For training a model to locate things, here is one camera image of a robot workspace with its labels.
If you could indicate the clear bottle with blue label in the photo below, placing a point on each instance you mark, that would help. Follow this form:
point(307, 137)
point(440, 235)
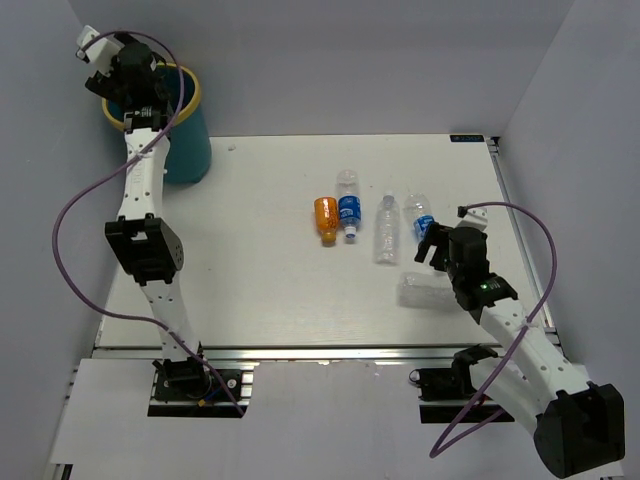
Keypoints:
point(419, 215)

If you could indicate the clear unlabelled plastic bottle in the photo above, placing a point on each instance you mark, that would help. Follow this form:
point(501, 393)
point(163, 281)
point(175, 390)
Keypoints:
point(387, 231)

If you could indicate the orange plastic bottle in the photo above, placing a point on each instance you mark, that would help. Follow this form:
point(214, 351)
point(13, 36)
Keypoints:
point(326, 219)

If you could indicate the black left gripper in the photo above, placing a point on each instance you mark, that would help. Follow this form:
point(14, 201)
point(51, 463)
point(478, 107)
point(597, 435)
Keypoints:
point(109, 85)

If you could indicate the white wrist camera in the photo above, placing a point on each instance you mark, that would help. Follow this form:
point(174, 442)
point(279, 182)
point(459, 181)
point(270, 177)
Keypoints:
point(98, 53)
point(473, 217)

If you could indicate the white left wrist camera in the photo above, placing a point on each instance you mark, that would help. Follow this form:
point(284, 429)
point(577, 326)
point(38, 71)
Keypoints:
point(98, 53)

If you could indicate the blue table corner sticker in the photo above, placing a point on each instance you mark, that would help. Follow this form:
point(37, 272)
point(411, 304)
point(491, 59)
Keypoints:
point(466, 138)

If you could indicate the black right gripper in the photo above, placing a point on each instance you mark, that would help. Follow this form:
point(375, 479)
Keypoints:
point(437, 236)

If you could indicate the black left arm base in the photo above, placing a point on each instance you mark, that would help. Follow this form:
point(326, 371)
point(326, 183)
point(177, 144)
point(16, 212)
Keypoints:
point(189, 390)

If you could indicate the crushed clear plastic bottle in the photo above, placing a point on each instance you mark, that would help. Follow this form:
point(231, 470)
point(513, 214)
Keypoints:
point(430, 291)

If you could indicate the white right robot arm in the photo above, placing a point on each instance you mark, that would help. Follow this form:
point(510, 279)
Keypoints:
point(576, 424)

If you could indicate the teal bin with yellow rim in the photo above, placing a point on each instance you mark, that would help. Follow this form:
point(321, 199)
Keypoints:
point(189, 157)

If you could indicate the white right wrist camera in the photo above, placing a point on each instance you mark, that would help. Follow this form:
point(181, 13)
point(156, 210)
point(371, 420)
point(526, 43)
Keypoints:
point(473, 217)

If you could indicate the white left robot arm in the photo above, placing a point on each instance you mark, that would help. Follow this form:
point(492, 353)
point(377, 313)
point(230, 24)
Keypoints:
point(145, 246)

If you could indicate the blue label bottle white cap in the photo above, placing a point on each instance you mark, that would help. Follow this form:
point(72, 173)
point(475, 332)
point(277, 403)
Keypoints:
point(349, 205)

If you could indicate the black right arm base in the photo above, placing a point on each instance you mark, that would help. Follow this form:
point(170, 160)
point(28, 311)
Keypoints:
point(444, 391)

